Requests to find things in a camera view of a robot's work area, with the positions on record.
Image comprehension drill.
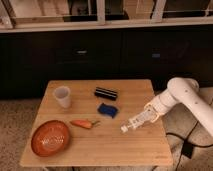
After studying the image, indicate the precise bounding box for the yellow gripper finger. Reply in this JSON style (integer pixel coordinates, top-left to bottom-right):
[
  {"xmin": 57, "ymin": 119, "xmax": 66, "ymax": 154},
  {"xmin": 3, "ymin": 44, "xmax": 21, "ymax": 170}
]
[
  {"xmin": 148, "ymin": 113, "xmax": 159, "ymax": 123},
  {"xmin": 144, "ymin": 103, "xmax": 153, "ymax": 110}
]

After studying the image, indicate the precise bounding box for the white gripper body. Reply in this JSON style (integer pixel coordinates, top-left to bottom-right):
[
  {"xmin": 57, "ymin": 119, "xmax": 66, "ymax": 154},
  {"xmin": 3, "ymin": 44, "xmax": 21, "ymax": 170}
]
[{"xmin": 152, "ymin": 95, "xmax": 174, "ymax": 116}]

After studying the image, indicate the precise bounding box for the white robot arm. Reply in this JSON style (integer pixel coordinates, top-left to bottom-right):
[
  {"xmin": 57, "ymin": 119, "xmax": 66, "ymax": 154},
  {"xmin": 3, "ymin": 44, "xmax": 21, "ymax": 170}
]
[{"xmin": 145, "ymin": 77, "xmax": 213, "ymax": 137}]

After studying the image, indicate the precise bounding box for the blue sponge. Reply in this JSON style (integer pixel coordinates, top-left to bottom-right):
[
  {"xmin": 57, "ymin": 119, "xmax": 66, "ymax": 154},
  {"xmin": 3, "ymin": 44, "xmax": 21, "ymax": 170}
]
[{"xmin": 98, "ymin": 103, "xmax": 118, "ymax": 118}]

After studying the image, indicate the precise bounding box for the black rectangular box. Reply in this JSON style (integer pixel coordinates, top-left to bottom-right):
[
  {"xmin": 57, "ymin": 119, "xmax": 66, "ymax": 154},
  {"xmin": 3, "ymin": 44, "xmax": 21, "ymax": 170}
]
[{"xmin": 94, "ymin": 87, "xmax": 118, "ymax": 100}]

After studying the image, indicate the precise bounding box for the orange carrot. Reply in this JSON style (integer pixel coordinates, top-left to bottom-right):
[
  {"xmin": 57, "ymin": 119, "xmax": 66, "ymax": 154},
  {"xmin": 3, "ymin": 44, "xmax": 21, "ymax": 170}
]
[{"xmin": 71, "ymin": 120, "xmax": 99, "ymax": 129}]

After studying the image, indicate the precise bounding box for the wooden table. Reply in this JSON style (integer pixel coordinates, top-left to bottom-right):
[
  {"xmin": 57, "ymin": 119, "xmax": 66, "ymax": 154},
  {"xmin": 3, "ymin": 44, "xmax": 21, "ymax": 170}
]
[{"xmin": 20, "ymin": 80, "xmax": 173, "ymax": 167}]

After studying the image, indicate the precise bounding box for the white plastic cup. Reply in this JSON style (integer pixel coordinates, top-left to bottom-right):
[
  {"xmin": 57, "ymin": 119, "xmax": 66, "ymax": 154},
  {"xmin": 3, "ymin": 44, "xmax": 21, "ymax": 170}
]
[{"xmin": 53, "ymin": 86, "xmax": 71, "ymax": 108}]

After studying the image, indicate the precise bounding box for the dark cabinet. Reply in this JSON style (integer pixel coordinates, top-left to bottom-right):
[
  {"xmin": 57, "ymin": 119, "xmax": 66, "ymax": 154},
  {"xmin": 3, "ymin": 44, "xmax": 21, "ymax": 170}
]
[{"xmin": 0, "ymin": 26, "xmax": 213, "ymax": 99}]

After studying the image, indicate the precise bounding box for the white window frame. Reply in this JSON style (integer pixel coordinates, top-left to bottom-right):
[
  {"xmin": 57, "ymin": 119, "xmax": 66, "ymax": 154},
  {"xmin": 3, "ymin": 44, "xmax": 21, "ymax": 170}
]
[{"xmin": 0, "ymin": 0, "xmax": 213, "ymax": 33}]

